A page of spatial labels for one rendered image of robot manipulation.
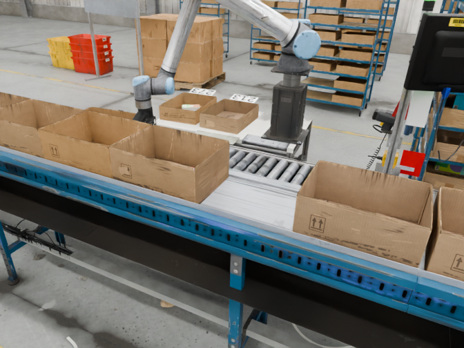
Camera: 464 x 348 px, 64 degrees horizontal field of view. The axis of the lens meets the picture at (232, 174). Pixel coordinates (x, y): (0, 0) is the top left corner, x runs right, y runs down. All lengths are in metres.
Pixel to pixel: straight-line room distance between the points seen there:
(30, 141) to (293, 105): 1.42
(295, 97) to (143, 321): 1.53
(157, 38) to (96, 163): 4.87
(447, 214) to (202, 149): 0.97
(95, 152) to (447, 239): 1.27
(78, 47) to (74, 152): 5.92
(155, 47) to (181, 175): 5.14
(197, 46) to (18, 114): 4.10
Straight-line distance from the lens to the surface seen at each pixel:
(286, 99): 2.31
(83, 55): 7.53
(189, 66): 6.11
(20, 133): 1.94
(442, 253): 1.23
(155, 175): 1.45
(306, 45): 2.07
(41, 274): 2.66
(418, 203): 1.47
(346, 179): 1.46
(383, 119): 1.99
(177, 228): 1.41
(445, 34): 1.74
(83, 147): 1.65
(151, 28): 6.41
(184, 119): 2.61
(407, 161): 2.07
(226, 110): 2.85
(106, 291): 2.42
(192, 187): 1.37
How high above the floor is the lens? 1.65
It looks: 28 degrees down
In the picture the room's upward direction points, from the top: 2 degrees clockwise
